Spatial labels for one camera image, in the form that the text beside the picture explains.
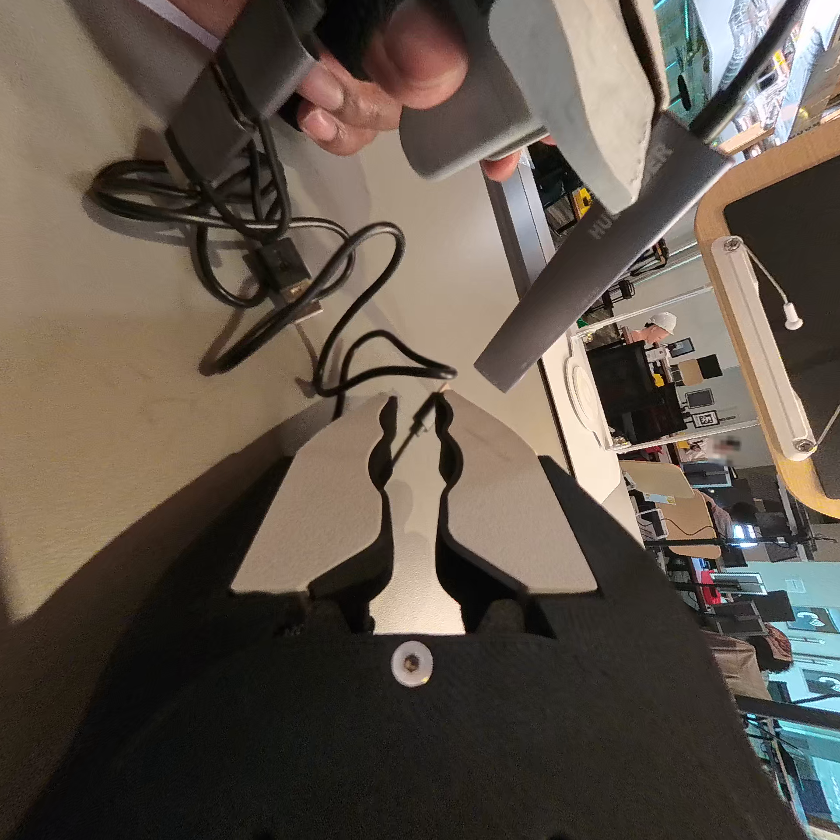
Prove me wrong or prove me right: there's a person's left hand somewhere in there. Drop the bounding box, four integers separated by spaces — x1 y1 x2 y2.
289 3 559 183

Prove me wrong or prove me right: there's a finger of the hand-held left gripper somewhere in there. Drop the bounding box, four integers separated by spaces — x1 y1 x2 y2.
489 0 658 206
620 0 672 112

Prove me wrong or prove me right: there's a black usb-c cable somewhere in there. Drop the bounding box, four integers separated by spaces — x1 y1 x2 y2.
88 112 459 460

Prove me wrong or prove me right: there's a grey usb hub with cable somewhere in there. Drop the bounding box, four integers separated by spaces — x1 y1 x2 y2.
474 0 809 393

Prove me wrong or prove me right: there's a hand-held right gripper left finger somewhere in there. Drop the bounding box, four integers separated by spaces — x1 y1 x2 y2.
229 394 400 609

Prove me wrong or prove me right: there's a black monitor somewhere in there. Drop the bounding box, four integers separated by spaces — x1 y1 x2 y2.
586 341 686 444

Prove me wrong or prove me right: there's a wood-rimmed black board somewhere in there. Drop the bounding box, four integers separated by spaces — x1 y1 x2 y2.
694 134 840 521

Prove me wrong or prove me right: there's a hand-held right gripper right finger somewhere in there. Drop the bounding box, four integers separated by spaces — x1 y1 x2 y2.
434 392 599 602

